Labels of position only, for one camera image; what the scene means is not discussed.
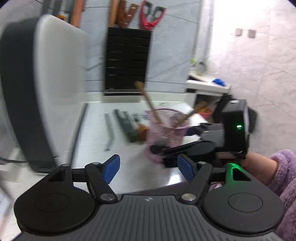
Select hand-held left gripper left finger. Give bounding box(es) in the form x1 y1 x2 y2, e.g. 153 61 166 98
45 154 121 202

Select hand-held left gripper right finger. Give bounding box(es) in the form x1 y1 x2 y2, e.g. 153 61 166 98
177 153 253 204

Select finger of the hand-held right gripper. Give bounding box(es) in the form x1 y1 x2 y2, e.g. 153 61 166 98
150 140 216 168
187 123 226 141

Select wooden long utensil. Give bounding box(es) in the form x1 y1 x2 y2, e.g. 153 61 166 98
134 81 163 124
173 102 207 128

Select dark long utensil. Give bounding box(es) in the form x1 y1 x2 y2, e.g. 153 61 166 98
125 112 139 142
115 109 131 139

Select pink mesh utensil holder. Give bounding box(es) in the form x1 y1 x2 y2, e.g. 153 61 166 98
143 108 190 164

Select person's right forearm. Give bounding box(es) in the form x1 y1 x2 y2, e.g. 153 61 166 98
242 149 296 241

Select orange plastic basin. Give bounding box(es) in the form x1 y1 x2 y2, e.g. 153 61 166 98
198 106 212 119

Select black bag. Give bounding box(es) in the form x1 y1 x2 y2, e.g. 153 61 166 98
212 94 232 124

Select black knife block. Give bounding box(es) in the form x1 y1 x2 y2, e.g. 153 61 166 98
103 27 153 96

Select white countertop sterilizer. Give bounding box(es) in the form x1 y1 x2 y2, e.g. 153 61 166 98
0 14 90 174

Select red kitchen scissors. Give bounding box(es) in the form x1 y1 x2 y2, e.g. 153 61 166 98
139 0 167 31

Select wooden rolling pin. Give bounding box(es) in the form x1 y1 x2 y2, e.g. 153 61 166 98
108 0 120 27

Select reddish wooden handle knife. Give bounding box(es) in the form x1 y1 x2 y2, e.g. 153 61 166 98
126 3 139 29

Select wooden knife handles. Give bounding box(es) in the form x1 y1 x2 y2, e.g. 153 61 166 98
116 0 130 28

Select orange black handle knife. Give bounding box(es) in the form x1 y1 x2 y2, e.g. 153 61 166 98
69 0 85 28

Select grey orange handle knife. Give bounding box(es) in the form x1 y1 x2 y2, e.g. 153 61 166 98
60 0 74 23

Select grey green handle knife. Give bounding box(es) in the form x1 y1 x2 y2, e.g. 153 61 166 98
42 0 56 15

